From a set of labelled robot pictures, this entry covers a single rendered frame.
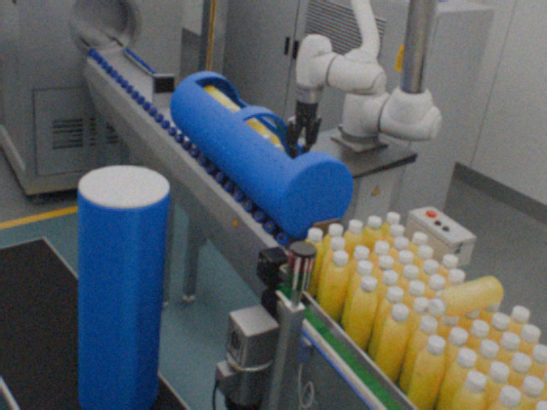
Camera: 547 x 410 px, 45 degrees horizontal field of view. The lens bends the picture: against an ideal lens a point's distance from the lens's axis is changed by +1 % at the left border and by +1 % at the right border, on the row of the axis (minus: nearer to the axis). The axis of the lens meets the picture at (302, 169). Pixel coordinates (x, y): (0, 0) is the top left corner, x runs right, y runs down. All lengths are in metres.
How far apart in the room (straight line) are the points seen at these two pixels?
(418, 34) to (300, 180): 0.76
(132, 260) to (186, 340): 1.06
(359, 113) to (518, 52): 2.32
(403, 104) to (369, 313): 1.03
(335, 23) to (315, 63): 2.00
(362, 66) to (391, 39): 1.74
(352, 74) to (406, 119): 0.58
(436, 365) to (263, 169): 0.85
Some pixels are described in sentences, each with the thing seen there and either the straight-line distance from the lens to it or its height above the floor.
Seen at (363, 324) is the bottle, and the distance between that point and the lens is 1.76.
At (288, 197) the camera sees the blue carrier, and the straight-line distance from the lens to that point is 2.01.
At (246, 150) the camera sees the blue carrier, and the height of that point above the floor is 1.16.
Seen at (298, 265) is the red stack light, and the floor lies 1.23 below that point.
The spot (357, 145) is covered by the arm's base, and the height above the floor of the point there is 1.04.
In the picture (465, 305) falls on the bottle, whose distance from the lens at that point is 1.64.
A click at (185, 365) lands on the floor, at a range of 3.05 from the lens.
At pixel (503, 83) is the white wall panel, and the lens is 4.86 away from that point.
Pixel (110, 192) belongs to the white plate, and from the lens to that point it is 2.14.
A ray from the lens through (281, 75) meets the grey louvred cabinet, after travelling 4.48.
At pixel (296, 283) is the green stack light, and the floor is 1.18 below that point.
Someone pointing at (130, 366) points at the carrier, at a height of 0.40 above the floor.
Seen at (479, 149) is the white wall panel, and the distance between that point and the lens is 5.04.
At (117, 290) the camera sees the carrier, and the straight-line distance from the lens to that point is 2.24.
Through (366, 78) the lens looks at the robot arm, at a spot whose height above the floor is 1.49.
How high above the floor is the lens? 2.05
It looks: 25 degrees down
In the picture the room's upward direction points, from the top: 9 degrees clockwise
